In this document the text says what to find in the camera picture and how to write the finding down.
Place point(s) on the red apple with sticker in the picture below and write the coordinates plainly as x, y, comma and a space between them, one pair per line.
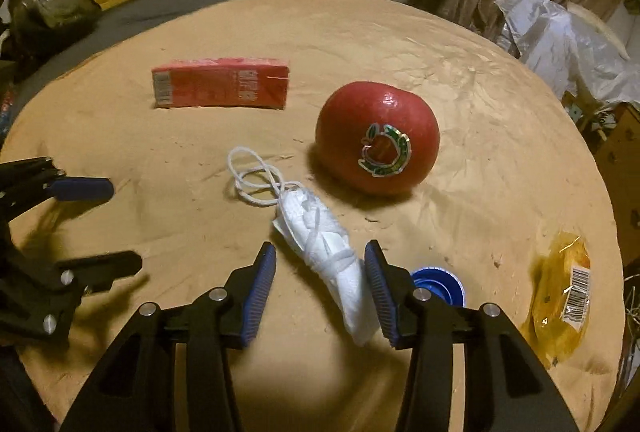
376, 138

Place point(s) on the white tissue with string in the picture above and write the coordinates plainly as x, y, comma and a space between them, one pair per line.
313, 232

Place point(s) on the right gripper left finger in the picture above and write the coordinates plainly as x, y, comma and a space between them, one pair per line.
132, 386

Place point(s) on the black garbage bag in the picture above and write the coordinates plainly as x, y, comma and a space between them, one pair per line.
42, 28

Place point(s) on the blue bottle cap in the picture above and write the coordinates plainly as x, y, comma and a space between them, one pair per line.
442, 283

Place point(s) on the red rectangular carton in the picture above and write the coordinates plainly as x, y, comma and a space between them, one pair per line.
225, 82

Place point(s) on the right silver plastic cover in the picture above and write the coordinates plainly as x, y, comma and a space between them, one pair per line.
573, 51

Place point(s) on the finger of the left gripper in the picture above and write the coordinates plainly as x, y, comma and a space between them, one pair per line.
28, 183
39, 300

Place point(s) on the wooden chest of drawers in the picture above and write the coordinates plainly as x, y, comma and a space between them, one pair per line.
618, 160

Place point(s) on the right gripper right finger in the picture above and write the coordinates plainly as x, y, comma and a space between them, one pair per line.
506, 386

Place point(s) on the yellow plastic snack wrapper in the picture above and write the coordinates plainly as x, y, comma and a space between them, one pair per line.
559, 309

